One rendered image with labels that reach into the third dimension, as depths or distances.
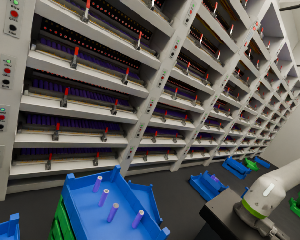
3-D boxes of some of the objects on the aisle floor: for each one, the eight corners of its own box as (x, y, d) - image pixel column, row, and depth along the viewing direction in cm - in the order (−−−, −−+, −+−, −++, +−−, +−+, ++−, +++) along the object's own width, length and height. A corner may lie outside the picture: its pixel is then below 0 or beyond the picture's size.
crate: (209, 179, 183) (214, 174, 182) (225, 192, 169) (229, 186, 168) (201, 175, 161) (206, 170, 161) (217, 191, 147) (223, 185, 147)
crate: (157, 229, 97) (163, 221, 94) (127, 227, 90) (132, 218, 88) (148, 191, 124) (152, 184, 121) (125, 187, 117) (128, 180, 115)
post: (123, 180, 123) (245, -98, 73) (112, 182, 117) (238, -120, 67) (113, 164, 137) (211, -79, 87) (104, 164, 131) (202, -96, 81)
